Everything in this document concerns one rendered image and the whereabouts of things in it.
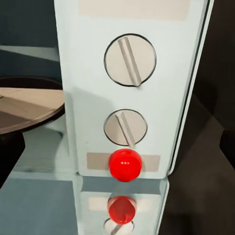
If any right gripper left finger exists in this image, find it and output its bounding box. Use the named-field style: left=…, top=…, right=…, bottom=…
left=0, top=131, right=25, bottom=188

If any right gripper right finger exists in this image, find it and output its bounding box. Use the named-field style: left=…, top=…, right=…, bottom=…
left=219, top=130, right=235, bottom=169

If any microwave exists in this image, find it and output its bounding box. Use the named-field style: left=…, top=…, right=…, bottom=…
left=0, top=0, right=214, bottom=182

